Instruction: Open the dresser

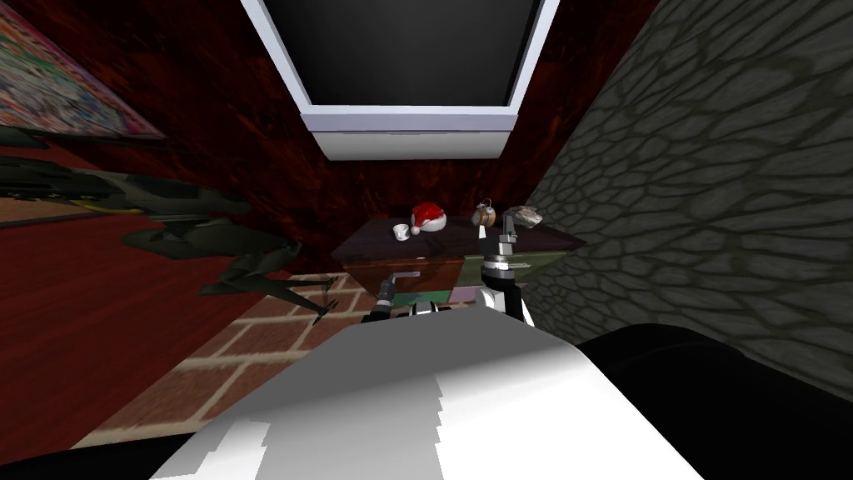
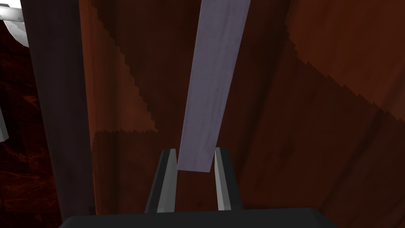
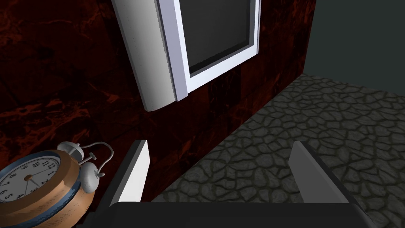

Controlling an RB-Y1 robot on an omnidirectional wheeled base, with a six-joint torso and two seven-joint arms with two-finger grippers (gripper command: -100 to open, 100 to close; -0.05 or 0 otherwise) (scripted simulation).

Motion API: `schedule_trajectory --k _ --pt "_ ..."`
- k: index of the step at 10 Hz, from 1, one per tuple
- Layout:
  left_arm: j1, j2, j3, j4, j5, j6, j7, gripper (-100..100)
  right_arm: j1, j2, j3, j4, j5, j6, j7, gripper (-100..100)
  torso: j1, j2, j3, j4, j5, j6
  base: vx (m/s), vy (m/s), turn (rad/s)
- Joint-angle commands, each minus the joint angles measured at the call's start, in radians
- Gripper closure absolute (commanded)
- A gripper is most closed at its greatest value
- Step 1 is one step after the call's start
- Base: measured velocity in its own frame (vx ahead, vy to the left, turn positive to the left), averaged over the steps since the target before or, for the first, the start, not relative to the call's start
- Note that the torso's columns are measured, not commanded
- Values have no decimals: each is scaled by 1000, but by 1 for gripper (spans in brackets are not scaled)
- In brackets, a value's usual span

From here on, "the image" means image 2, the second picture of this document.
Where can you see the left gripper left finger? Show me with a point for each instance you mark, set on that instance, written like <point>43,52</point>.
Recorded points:
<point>163,186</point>

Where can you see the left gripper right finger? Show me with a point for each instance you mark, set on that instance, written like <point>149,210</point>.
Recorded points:
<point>226,186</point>

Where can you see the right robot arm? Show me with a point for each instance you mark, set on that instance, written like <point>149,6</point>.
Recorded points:
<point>14,22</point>

